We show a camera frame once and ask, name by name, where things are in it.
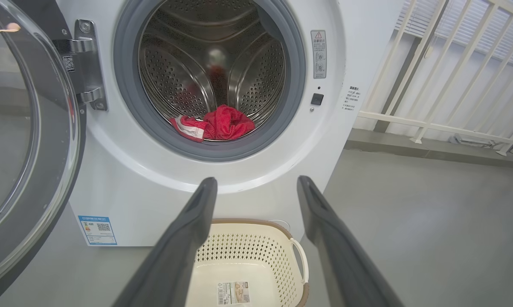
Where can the blue energy label sticker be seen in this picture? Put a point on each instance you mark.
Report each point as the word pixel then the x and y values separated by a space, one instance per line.
pixel 97 230

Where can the cream perforated laundry basket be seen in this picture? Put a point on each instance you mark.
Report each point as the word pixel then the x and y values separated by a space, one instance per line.
pixel 239 256

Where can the white window blinds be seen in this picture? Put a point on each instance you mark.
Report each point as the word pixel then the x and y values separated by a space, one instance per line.
pixel 469 21

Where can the red and white striped garment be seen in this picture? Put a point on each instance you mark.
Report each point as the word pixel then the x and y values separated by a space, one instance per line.
pixel 228 123

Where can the silver metal door hinge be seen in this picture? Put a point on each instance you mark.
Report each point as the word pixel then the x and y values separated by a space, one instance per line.
pixel 88 64

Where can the white product label sticker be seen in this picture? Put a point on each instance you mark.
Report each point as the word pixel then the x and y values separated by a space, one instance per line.
pixel 233 293

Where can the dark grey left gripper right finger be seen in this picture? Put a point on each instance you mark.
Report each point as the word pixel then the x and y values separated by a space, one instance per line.
pixel 341 264

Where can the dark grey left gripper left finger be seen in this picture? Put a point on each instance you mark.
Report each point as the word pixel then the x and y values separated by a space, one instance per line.
pixel 175 256

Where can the white front-load washing machine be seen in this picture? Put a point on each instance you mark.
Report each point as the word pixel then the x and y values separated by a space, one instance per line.
pixel 124 179

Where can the printed text notice sticker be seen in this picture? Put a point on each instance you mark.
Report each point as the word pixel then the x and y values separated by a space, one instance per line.
pixel 351 98

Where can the white metal railing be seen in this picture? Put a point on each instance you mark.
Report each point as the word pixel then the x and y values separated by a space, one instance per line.
pixel 410 121

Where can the grey warning sticker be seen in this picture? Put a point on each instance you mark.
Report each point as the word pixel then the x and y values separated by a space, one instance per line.
pixel 318 54

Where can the round glass washer door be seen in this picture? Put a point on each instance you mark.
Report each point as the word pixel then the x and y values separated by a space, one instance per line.
pixel 47 170

